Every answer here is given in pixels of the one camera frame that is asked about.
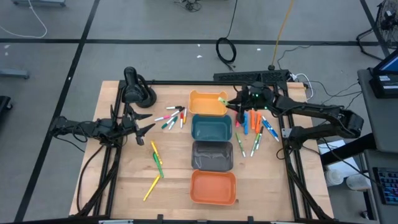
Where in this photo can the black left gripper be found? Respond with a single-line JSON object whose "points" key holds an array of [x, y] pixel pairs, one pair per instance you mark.
{"points": [[133, 133]]}

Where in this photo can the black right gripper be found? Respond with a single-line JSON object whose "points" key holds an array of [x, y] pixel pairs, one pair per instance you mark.
{"points": [[258, 96]]}

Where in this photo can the yellow-green highlighter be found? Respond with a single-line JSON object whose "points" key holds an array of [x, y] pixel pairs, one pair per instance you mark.
{"points": [[223, 101]]}

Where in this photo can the pink cap white marker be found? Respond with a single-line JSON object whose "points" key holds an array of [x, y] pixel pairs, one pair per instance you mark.
{"points": [[163, 118]]}

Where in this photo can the blue highlighter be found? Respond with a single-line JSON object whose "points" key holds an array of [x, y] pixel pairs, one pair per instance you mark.
{"points": [[246, 124]]}

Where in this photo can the green cap white marker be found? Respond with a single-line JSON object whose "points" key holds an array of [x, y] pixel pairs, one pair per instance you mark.
{"points": [[166, 124], [173, 123]]}

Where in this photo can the yellow highlighter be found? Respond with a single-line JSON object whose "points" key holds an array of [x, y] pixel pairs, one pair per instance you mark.
{"points": [[151, 188], [156, 152]]}

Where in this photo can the blue white marker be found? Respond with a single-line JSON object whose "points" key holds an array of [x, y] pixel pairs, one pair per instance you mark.
{"points": [[274, 134], [266, 127]]}

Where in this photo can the black green pen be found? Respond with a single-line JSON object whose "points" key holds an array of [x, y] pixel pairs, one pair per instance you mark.
{"points": [[260, 135]]}

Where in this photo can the orange cap white marker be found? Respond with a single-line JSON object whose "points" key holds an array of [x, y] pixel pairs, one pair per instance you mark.
{"points": [[185, 116]]}

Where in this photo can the green highlighter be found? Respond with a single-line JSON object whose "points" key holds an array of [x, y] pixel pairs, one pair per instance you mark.
{"points": [[158, 166]]}

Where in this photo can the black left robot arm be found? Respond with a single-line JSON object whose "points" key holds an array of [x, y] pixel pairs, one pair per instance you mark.
{"points": [[77, 127]]}

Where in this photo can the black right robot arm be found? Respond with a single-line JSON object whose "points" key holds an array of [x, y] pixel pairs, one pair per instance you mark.
{"points": [[311, 109]]}

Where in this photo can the yellow plastic bin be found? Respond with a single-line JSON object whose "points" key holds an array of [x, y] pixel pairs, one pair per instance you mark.
{"points": [[205, 104]]}

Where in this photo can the black cap white marker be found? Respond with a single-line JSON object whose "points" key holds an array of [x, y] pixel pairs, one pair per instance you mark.
{"points": [[174, 107], [178, 112]]}

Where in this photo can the teal plastic bin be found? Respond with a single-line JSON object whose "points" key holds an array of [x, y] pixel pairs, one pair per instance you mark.
{"points": [[211, 129]]}

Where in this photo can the red cap white marker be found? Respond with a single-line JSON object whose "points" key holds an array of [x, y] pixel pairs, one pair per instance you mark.
{"points": [[182, 119]]}

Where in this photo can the dark grey plastic bin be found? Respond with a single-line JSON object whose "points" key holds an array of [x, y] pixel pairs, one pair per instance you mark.
{"points": [[212, 157]]}

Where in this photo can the orange plastic bin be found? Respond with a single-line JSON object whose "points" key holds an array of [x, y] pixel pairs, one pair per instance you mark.
{"points": [[213, 188]]}

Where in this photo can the black desk beam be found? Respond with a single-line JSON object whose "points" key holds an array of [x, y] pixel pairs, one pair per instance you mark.
{"points": [[348, 149]]}

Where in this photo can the white round container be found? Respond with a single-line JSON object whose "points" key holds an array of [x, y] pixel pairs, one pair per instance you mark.
{"points": [[334, 177], [357, 182]]}

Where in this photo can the grey stand foot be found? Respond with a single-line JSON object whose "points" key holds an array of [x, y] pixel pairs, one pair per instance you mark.
{"points": [[14, 73]]}

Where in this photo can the black floor object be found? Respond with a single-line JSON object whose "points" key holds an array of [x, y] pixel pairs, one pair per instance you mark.
{"points": [[4, 105]]}

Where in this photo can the grey desk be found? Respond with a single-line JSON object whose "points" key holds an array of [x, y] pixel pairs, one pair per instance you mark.
{"points": [[371, 161], [384, 124]]}

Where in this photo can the black device box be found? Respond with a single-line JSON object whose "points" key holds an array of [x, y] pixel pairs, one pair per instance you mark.
{"points": [[385, 87]]}

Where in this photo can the laptop screen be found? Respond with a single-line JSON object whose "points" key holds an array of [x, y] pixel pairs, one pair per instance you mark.
{"points": [[390, 65]]}

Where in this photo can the grey cart base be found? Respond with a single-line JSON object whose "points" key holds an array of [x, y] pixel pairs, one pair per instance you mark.
{"points": [[38, 2]]}

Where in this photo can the black keyboard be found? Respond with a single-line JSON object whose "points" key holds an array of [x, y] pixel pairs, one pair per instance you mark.
{"points": [[387, 185]]}

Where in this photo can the black floor fan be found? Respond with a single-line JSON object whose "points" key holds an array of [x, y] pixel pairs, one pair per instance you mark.
{"points": [[388, 18]]}

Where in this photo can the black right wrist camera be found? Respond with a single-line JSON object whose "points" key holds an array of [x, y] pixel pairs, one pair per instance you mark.
{"points": [[240, 119]]}

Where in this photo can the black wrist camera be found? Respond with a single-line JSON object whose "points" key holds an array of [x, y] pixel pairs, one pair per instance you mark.
{"points": [[240, 119], [126, 122]]}

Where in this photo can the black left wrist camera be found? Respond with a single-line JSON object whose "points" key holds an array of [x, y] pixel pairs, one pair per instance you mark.
{"points": [[126, 122]]}

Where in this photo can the black aluminium table frame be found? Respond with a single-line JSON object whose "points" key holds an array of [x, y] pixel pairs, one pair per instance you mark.
{"points": [[202, 82]]}

